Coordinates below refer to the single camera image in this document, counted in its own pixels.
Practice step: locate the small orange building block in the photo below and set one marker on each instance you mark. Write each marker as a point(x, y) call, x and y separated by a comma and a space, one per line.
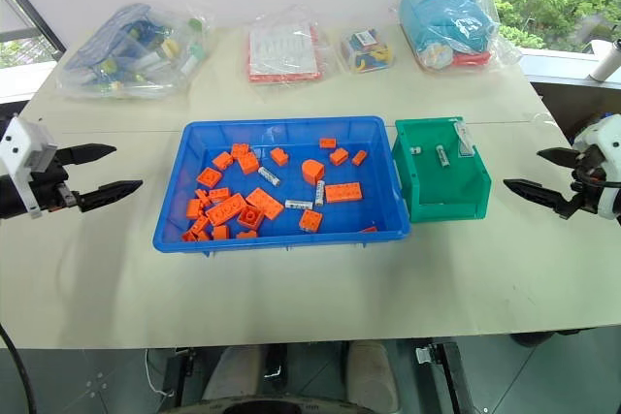
point(359, 157)
point(202, 197)
point(188, 236)
point(246, 234)
point(200, 224)
point(327, 143)
point(194, 209)
point(239, 149)
point(339, 156)
point(220, 232)
point(220, 195)
point(369, 229)
point(279, 156)

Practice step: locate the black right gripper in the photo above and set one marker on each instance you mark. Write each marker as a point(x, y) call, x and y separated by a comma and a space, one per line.
point(592, 176)

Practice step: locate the blue plastic tray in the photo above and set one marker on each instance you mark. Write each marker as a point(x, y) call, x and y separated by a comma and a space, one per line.
point(291, 242)

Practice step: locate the black table leg frame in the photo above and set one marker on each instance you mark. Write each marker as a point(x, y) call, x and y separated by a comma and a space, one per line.
point(451, 380)
point(177, 375)

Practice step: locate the long orange building block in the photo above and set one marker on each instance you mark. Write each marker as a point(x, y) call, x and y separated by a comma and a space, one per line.
point(343, 192)
point(264, 202)
point(226, 209)

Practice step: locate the clear plastic bag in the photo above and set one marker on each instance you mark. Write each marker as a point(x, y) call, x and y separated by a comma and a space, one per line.
point(464, 140)

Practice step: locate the black window frame bar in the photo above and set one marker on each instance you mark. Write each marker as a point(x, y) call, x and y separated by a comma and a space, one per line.
point(34, 9)

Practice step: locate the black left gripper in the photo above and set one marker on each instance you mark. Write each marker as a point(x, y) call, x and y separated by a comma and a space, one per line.
point(51, 183)

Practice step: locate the rounded orange building block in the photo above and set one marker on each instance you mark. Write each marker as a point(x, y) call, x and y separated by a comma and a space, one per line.
point(313, 171)

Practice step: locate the bagged white and red pad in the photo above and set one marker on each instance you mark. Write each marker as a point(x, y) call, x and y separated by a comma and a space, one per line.
point(285, 53)

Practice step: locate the grey rounded robot leg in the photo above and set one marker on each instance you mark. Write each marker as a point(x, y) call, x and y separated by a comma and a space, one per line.
point(371, 375)
point(233, 372)

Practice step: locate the square orange building block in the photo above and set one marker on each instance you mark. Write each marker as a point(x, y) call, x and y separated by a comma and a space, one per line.
point(248, 163)
point(223, 161)
point(209, 177)
point(250, 217)
point(310, 221)

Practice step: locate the bagged light blue cloth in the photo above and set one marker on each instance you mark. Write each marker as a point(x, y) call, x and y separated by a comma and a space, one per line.
point(448, 21)

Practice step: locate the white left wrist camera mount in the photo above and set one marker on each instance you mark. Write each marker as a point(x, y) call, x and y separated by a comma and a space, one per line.
point(22, 142)

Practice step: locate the dark rounded robot torso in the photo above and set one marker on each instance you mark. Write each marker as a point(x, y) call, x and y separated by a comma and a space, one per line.
point(276, 406)

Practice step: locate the clear box of colourful pieces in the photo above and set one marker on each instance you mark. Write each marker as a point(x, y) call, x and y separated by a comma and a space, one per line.
point(366, 51)

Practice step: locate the green plastic bin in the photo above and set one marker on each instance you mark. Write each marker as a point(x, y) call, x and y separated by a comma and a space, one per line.
point(451, 200)

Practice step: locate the white cylinder bottle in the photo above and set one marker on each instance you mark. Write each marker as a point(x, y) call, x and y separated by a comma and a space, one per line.
point(605, 60)

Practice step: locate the clear bag of blue items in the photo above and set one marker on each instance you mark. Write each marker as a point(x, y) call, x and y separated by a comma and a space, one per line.
point(131, 55)

